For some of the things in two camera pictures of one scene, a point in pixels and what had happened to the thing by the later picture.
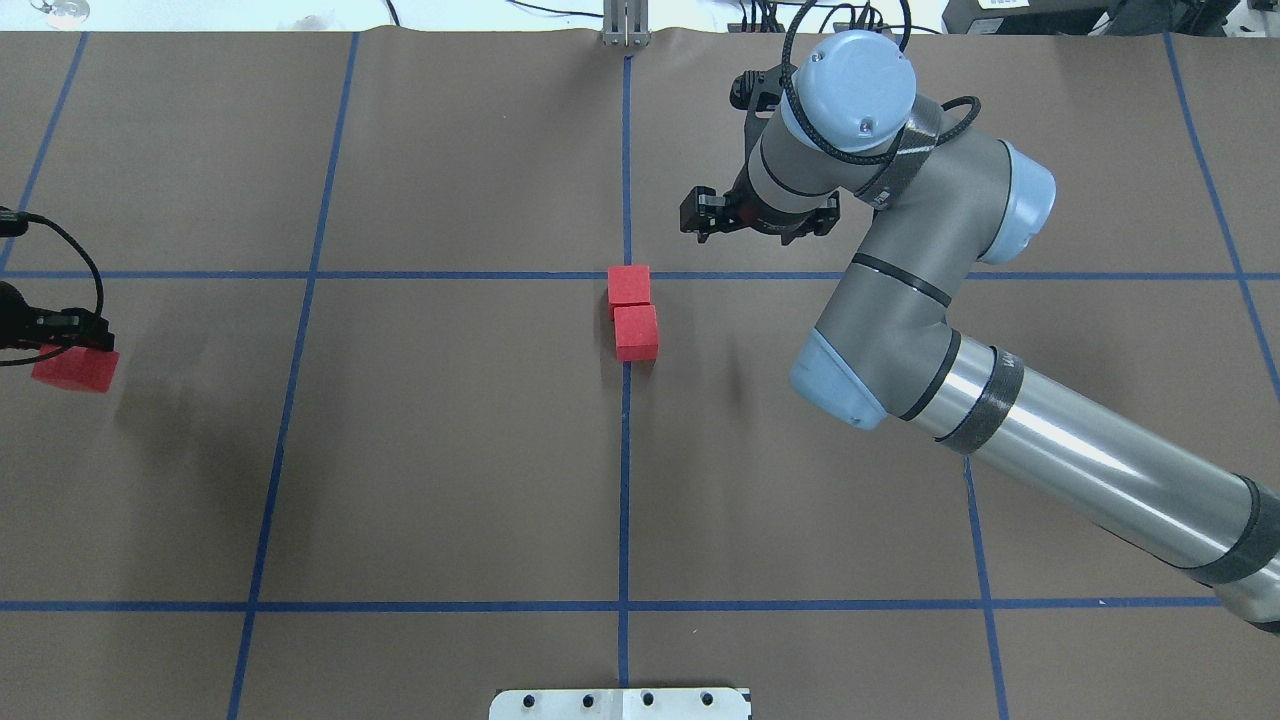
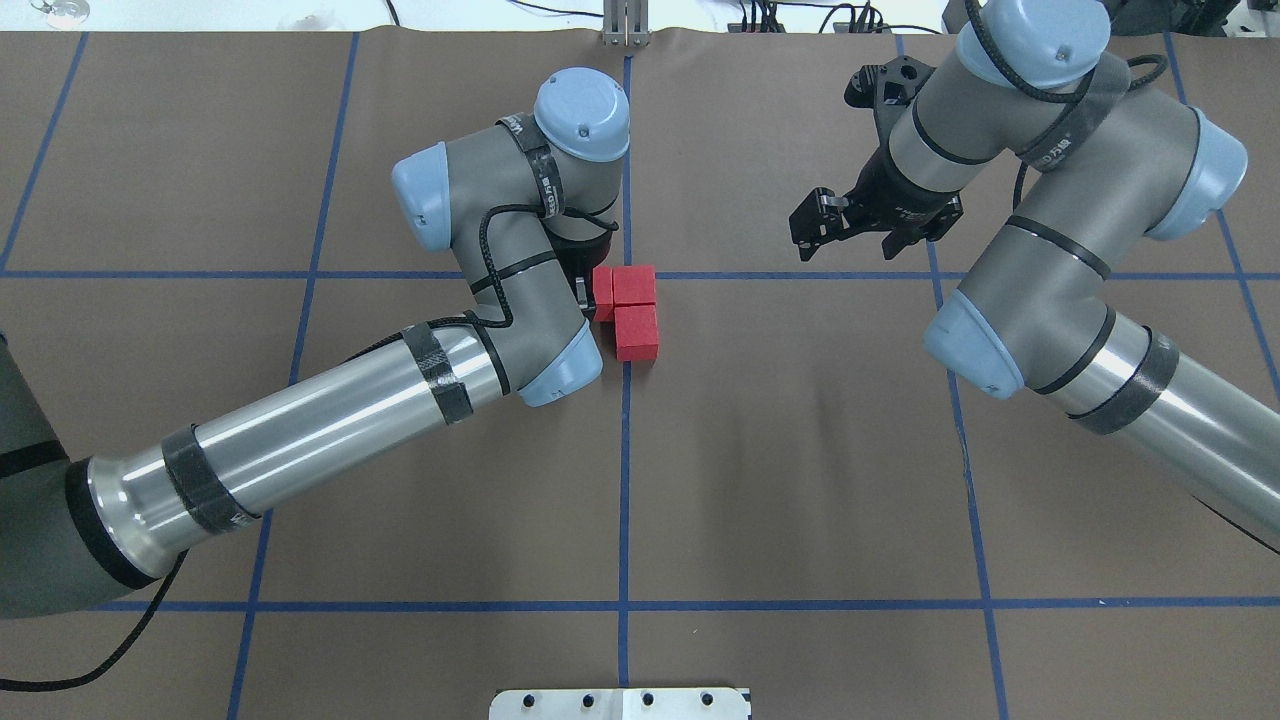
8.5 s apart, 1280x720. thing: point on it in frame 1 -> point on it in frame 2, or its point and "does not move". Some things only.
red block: x=636 y=332 does not move
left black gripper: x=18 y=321 -> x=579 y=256
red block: x=76 y=367 -> x=603 y=289
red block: x=627 y=284 does not move
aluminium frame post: x=626 y=23 does not move
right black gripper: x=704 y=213 -> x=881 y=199
